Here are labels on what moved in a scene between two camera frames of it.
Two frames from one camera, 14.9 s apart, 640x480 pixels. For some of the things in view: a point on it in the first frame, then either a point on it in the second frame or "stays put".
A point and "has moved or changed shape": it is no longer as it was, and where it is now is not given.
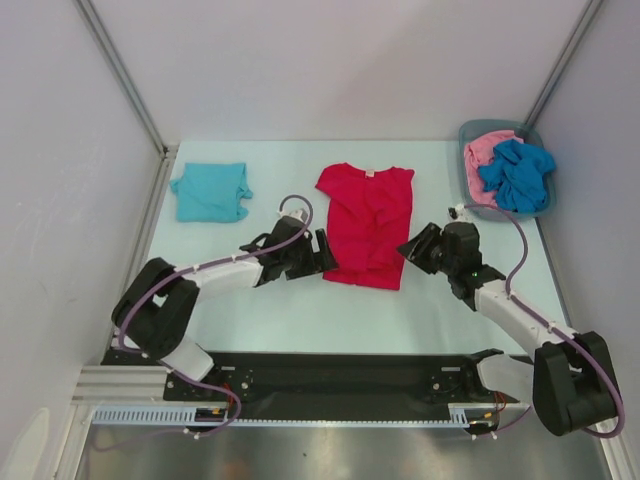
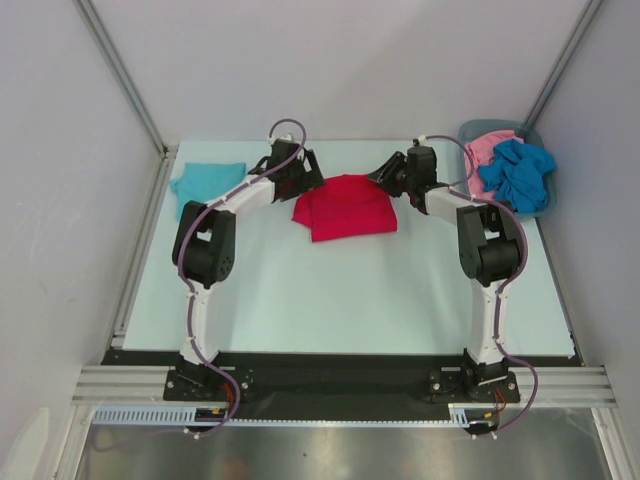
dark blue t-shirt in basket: (518, 176) stays put
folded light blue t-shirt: (212, 192) stays put
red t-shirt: (368, 218) has moved or changed shape
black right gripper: (433, 251) -> (394, 173)
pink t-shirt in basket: (479, 151) stays put
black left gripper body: (295, 260) -> (301, 182)
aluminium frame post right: (589, 15) stays put
